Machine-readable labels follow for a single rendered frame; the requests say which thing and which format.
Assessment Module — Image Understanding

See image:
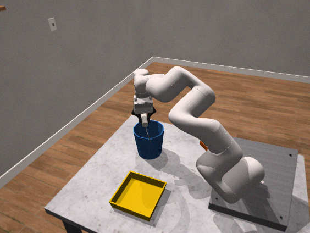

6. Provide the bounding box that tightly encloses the yellow square tray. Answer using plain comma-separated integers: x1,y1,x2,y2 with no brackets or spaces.
109,171,167,222

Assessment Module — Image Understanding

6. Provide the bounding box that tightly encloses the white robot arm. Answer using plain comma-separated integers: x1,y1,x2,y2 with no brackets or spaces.
134,66,265,204

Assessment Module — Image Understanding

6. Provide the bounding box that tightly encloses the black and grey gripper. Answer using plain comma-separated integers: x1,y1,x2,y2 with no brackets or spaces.
131,95,156,124

